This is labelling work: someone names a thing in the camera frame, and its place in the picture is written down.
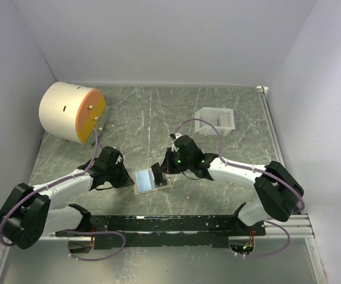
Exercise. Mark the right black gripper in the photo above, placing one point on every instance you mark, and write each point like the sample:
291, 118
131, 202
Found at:
168, 168

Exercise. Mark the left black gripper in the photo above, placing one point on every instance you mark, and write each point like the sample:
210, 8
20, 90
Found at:
125, 178

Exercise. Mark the beige leather card holder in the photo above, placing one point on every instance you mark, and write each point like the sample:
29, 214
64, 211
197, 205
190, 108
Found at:
145, 183

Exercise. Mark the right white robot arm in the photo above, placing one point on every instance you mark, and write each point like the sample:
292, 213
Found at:
278, 194

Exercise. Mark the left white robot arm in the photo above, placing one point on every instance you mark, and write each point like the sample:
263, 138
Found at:
30, 212

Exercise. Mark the white card tray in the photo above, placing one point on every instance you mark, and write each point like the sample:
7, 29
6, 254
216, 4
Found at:
211, 115

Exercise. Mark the cream cylinder with orange face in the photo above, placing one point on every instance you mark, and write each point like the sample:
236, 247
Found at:
72, 112

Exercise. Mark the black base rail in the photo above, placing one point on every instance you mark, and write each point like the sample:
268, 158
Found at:
176, 230

